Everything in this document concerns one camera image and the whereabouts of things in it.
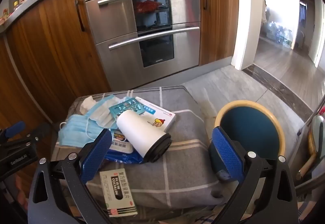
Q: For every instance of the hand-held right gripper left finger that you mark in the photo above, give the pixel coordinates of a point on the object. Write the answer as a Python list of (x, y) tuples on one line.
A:
[(97, 155)]

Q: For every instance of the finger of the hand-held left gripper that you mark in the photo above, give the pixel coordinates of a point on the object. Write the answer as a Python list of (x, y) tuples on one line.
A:
[(15, 128)]

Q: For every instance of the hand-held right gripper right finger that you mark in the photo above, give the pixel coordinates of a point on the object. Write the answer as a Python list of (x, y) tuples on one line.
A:
[(226, 153)]

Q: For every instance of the blue bin with yellow rim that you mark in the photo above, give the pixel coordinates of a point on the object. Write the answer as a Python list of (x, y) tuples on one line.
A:
[(248, 127)]

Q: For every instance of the black label medicine box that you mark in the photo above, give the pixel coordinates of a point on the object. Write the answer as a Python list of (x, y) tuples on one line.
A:
[(116, 188)]

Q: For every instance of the white cup with black lid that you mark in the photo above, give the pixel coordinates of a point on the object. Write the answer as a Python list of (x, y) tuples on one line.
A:
[(142, 135)]

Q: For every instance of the silver blister pack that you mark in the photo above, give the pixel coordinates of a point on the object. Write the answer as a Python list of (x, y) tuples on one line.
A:
[(127, 107)]

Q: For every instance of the white cartoon medicine box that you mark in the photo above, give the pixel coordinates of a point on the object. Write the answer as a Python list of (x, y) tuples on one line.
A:
[(162, 117)]

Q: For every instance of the blue wet wipes pack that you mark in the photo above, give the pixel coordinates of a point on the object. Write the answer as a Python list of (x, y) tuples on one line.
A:
[(121, 156)]

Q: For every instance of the grey checked blanket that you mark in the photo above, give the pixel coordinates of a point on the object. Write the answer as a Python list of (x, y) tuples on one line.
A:
[(177, 150)]

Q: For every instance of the crumpled white tissue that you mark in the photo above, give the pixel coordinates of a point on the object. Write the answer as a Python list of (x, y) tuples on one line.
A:
[(87, 104)]

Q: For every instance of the wide wooden kitchen cabinet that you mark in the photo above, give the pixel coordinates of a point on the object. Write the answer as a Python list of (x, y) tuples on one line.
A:
[(50, 48)]

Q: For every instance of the metal pole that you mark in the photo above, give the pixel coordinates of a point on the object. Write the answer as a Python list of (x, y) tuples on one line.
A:
[(308, 122)]

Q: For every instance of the stainless steel built-in oven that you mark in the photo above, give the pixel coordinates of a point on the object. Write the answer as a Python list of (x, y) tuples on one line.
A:
[(114, 36)]

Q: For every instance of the narrow wooden cabinet door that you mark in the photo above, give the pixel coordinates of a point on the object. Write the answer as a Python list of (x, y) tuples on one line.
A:
[(221, 23)]

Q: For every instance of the cluster of water bottles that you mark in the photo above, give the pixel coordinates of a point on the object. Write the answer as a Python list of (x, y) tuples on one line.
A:
[(279, 33)]

